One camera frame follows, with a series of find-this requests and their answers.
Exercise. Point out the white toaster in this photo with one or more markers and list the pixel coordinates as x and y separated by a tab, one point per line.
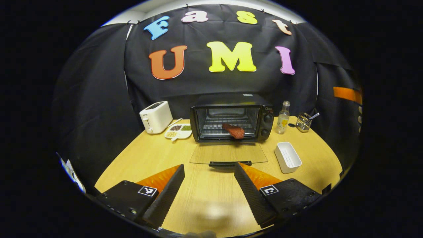
157	117

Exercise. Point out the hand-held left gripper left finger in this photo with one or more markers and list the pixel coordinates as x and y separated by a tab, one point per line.
165	198

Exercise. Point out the metal spoon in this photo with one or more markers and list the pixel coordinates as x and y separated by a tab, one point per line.
315	115

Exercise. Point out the black table clamp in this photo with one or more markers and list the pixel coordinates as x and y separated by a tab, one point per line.
327	189

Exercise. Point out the white rectangular tray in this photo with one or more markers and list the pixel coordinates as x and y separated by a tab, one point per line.
287	158

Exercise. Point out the clear cutlery holder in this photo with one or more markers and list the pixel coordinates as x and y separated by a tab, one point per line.
303	124

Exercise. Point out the clear bottle with yellow label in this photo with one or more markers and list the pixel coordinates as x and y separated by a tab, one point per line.
282	122

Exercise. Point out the reddish brown meat piece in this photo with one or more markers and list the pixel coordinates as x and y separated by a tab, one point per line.
235	131

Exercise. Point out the black electric oven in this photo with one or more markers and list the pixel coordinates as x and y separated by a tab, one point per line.
231	99

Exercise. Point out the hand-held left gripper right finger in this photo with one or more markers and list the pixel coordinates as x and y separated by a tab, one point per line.
252	198

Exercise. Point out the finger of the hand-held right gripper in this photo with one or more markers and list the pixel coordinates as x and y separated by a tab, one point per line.
345	94

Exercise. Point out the white divided plate with beans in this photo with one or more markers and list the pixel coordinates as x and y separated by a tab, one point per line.
178	132

